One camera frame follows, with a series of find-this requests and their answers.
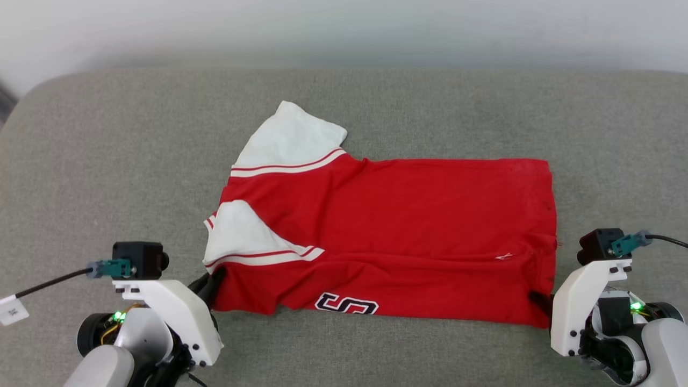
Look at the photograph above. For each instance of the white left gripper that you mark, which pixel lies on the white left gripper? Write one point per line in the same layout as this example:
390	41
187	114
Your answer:
183	317

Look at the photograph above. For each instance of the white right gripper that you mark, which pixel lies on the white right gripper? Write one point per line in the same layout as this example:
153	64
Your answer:
570	312

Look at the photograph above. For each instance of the red and white shirt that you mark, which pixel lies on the red and white shirt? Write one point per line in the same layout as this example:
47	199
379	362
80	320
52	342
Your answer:
403	226

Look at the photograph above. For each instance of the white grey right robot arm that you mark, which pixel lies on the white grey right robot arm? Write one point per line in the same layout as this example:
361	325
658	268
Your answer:
664	349

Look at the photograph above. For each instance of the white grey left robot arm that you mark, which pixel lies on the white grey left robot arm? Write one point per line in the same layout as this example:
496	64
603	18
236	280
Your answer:
102	368

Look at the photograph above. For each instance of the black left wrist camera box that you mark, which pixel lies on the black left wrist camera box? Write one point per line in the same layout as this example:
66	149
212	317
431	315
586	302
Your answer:
140	258

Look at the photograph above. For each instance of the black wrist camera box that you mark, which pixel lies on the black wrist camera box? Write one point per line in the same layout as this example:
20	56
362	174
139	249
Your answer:
596	244
140	258

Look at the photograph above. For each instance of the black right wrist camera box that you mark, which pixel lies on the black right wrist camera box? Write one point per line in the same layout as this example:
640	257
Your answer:
596	244

